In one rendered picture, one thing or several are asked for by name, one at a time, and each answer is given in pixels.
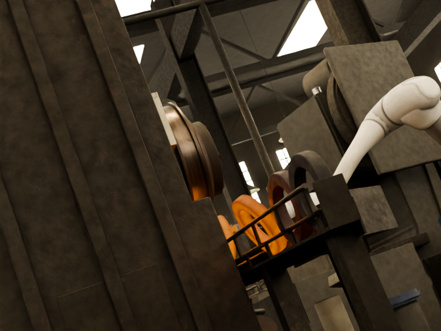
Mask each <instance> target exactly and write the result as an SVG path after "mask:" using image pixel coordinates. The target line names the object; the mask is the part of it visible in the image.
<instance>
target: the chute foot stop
mask: <svg viewBox="0 0 441 331"><path fill-rule="evenodd" d="M312 186H313V188H314V191H315V193H316V196H317V198H318V201H319V203H320V206H321V209H322V211H323V213H324V217H325V220H326V221H327V225H328V227H329V229H330V230H331V229H335V228H337V227H340V226H343V225H346V224H349V223H351V222H354V221H357V220H360V216H359V215H358V211H357V209H356V206H355V204H354V201H353V199H352V196H351V194H350V191H349V189H348V187H347V184H346V181H345V178H344V176H343V173H340V174H337V175H334V176H331V177H328V178H325V179H322V180H319V181H316V182H313V183H312Z"/></svg>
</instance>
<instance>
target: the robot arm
mask: <svg viewBox="0 0 441 331"><path fill-rule="evenodd" d="M440 97H441V92H440V88H439V86H438V84H437V82H435V80H433V79H432V78H430V77H427V76H417V77H413V78H410V79H407V80H405V81H404V82H402V83H401V84H399V85H397V86H396V87H395V88H393V89H391V90H390V91H389V92H388V93H387V94H386V95H385V96H384V97H383V98H382V99H381V100H380V101H379V102H378V103H377V104H376V105H375V106H374V107H373V108H372V109H371V110H370V112H369V113H368V114H367V116H366V117H365V119H364V121H363V122H362V124H361V126H360V128H359V130H358V132H357V134H356V136H355V138H354V140H353V141H352V143H351V144H350V146H349V148H348V150H347V151H346V153H345V155H344V156H343V158H342V160H341V162H340V164H339V165H338V167H337V169H336V171H335V173H334V175H337V174H340V173H343V176H344V178H345V181H346V184H347V183H348V180H349V179H350V177H351V176H352V174H353V172H354V170H355V169H356V167H357V165H358V164H359V163H360V161H361V159H362V158H363V157H364V155H365V154H366V153H367V152H368V151H369V150H370V149H372V148H373V147H374V146H375V145H376V144H378V143H379V142H381V141H382V140H383V139H384V138H385V137H386V136H387V135H388V134H389V133H390V132H393V131H394V130H396V129H398V128H399V127H401V126H403V125H405V124H406V125H409V126H411V127H414V128H416V129H418V130H422V131H425V132H426V133H427V134H429V135H430V136H431V137H432V138H433V139H434V140H435V141H436V142H437V143H438V144H439V145H440V146H441V101H440ZM310 196H311V198H312V200H313V202H314V204H315V205H318V204H319V201H318V198H317V196H316V193H315V192H313V193H310ZM285 204H286V208H287V210H288V213H289V215H290V217H291V218H293V217H295V211H294V209H293V205H292V203H291V201H288V202H286V203H285ZM230 228H231V230H232V234H235V233H236V232H238V231H239V230H240V229H241V227H240V225H239V224H235V225H234V226H232V224H231V225H230Z"/></svg>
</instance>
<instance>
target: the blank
mask: <svg viewBox="0 0 441 331"><path fill-rule="evenodd" d="M218 218H219V221H220V224H221V227H222V229H223V231H224V235H225V237H226V239H228V238H229V237H231V236H232V235H233V234H232V230H231V228H230V225H229V224H228V221H227V220H226V219H225V217H224V216H222V215H218ZM228 245H229V247H230V250H231V252H232V255H233V257H234V259H235V258H236V246H235V244H234V241H233V240H232V241H231V242H229V243H228Z"/></svg>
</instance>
